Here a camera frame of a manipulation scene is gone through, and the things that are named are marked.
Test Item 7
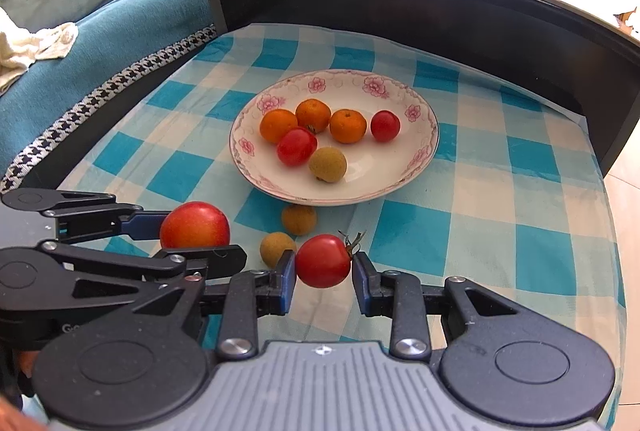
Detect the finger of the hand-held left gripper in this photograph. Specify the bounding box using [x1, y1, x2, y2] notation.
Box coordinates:
[41, 240, 249, 302]
[43, 191, 174, 244]

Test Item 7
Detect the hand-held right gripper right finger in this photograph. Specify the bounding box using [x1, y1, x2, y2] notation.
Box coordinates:
[351, 252, 539, 360]

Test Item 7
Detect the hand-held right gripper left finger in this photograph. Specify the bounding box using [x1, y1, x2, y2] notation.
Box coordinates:
[106, 250, 297, 360]

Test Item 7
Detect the red tomato with green stem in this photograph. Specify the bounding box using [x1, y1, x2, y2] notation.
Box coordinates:
[295, 231, 367, 289]

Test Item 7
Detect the red yellow apple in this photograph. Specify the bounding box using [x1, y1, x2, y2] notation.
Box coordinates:
[159, 202, 232, 249]

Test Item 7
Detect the floral white plate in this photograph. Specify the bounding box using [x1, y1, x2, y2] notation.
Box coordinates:
[229, 69, 440, 207]

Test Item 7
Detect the brown longan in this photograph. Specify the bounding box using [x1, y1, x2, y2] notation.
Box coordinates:
[308, 147, 348, 183]
[281, 204, 318, 236]
[259, 231, 297, 269]

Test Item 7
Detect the smooth orange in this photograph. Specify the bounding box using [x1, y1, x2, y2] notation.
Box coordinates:
[259, 109, 299, 144]

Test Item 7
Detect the person's left forearm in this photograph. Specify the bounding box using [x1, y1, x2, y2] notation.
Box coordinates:
[0, 401, 48, 431]

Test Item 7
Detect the blue checked tablecloth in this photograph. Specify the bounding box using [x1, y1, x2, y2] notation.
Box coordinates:
[0, 22, 628, 431]

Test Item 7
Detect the small tangerine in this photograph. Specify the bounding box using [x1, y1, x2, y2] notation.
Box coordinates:
[329, 109, 368, 145]
[295, 98, 332, 133]

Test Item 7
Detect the teal blanket with houndstooth trim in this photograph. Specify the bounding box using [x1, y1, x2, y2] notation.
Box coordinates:
[0, 0, 311, 192]

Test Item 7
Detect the white towel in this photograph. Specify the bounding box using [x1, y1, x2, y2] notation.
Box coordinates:
[0, 6, 80, 94]

